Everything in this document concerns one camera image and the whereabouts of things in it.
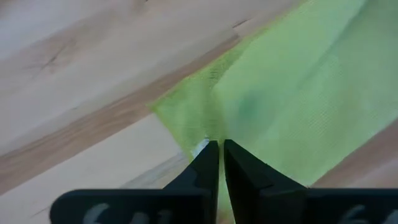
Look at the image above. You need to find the lime green microfiber towel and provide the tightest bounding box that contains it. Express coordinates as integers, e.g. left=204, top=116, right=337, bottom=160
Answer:
left=148, top=0, right=398, bottom=218

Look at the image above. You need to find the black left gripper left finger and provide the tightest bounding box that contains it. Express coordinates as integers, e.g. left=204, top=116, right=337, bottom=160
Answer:
left=49, top=139, right=220, bottom=224

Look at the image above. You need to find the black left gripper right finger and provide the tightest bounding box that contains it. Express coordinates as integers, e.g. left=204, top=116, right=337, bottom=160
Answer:
left=223, top=139, right=398, bottom=224

